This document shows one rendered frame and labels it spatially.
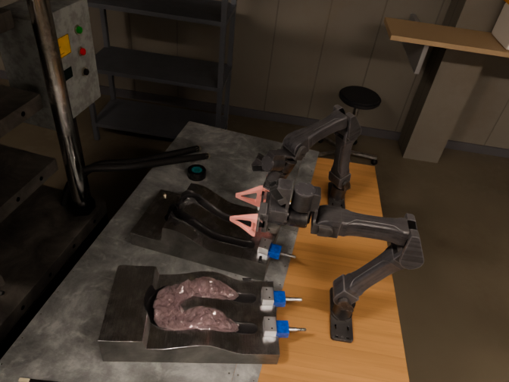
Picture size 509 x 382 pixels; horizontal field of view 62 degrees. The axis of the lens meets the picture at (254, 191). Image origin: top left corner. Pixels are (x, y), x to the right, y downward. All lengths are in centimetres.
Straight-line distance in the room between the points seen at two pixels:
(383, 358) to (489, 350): 135
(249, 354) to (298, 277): 38
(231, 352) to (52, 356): 50
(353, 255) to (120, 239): 87
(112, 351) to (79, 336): 15
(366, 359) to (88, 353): 82
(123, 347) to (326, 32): 291
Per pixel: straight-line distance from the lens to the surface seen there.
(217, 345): 125
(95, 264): 157
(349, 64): 371
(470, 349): 268
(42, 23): 140
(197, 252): 150
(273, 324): 131
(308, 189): 109
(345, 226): 114
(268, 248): 144
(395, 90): 386
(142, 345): 126
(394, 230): 117
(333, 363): 139
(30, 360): 141
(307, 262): 159
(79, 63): 178
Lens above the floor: 198
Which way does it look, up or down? 40 degrees down
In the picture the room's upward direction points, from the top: 8 degrees clockwise
